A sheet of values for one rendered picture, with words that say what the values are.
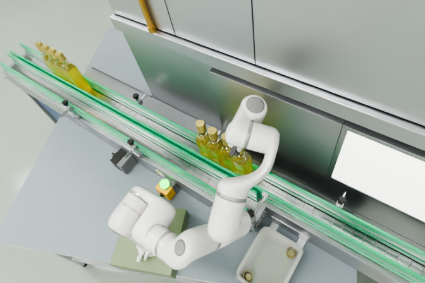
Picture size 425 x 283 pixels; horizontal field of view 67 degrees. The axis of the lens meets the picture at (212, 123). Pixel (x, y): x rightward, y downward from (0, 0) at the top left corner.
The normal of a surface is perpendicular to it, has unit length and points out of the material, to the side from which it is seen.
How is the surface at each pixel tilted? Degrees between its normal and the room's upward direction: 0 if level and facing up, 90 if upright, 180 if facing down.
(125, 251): 2
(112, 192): 0
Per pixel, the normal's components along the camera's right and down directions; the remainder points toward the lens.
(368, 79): -0.56, 0.72
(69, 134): -0.14, -0.57
